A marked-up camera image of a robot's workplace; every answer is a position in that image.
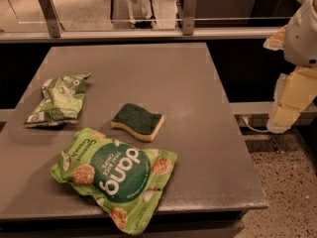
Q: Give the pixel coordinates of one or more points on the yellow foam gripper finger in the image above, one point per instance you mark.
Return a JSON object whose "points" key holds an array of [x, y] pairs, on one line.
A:
{"points": [[276, 41], [292, 95]]}

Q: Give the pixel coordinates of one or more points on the green and yellow sponge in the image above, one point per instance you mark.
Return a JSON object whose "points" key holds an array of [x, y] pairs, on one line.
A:
{"points": [[138, 121]]}

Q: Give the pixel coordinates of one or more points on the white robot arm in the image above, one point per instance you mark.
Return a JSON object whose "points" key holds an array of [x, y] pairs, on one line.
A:
{"points": [[300, 39]]}

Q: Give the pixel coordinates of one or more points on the green dang chips bag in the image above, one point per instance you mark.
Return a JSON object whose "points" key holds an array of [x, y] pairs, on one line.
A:
{"points": [[124, 181]]}

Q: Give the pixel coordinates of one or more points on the crumpled green snack bag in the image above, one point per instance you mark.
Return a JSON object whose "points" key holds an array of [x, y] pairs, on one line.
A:
{"points": [[62, 102]]}

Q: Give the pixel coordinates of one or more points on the grey metal rail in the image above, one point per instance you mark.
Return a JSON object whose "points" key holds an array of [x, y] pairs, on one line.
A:
{"points": [[199, 34]]}

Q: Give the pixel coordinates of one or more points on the right metal bracket post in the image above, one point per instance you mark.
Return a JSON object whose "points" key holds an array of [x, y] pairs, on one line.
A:
{"points": [[188, 9]]}

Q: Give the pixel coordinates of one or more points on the metal bracket post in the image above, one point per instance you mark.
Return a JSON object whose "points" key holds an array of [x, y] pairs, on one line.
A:
{"points": [[188, 9], [51, 17]]}

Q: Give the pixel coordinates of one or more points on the left metal bracket post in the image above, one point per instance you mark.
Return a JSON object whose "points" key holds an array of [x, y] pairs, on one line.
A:
{"points": [[51, 17]]}

